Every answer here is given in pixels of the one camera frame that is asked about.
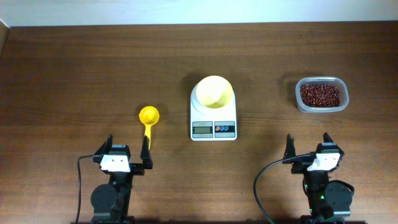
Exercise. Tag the pale yellow plastic bowl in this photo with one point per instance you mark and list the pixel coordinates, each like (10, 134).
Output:
(214, 92)

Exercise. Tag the clear plastic food container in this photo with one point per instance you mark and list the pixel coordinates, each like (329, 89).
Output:
(341, 86)

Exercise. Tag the yellow plastic measuring scoop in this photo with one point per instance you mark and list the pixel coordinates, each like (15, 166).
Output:
(149, 116)

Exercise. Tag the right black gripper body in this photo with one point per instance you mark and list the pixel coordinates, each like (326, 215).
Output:
(298, 166)

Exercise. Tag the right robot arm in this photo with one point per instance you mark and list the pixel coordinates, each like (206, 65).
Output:
(329, 200)

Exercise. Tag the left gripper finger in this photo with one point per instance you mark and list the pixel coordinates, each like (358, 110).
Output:
(106, 146)
(145, 154)

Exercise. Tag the red adzuki beans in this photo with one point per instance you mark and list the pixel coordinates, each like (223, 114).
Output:
(320, 96)

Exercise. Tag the white digital kitchen scale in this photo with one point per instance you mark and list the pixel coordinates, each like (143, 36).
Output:
(208, 124)

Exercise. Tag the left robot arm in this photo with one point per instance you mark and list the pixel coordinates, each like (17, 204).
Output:
(111, 201)

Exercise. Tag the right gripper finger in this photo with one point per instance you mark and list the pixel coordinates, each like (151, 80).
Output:
(289, 153)
(327, 138)

